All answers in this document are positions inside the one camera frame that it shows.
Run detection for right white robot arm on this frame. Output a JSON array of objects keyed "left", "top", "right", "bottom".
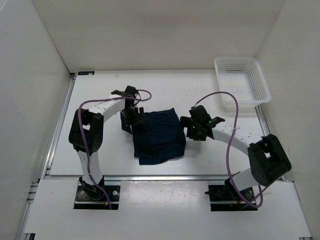
[{"left": 180, "top": 105, "right": 292, "bottom": 200}]

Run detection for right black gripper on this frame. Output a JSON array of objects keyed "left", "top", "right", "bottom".
[{"left": 177, "top": 116, "right": 207, "bottom": 141}]

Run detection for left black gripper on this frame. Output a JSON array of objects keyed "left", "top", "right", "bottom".
[{"left": 119, "top": 106, "right": 145, "bottom": 134}]

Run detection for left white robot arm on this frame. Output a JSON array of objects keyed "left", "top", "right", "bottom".
[{"left": 68, "top": 85, "right": 149, "bottom": 200}]

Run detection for small dark label sticker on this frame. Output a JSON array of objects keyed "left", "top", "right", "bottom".
[{"left": 77, "top": 71, "right": 95, "bottom": 76}]

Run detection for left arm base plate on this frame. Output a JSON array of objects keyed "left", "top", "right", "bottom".
[{"left": 73, "top": 183, "right": 121, "bottom": 210}]

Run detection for navy blue shorts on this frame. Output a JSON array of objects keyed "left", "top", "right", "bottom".
[{"left": 131, "top": 108, "right": 186, "bottom": 166}]

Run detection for white plastic mesh basket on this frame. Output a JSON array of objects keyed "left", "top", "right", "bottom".
[{"left": 214, "top": 56, "right": 271, "bottom": 111}]

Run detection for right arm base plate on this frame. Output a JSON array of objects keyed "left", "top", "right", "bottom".
[{"left": 205, "top": 185, "right": 258, "bottom": 212}]

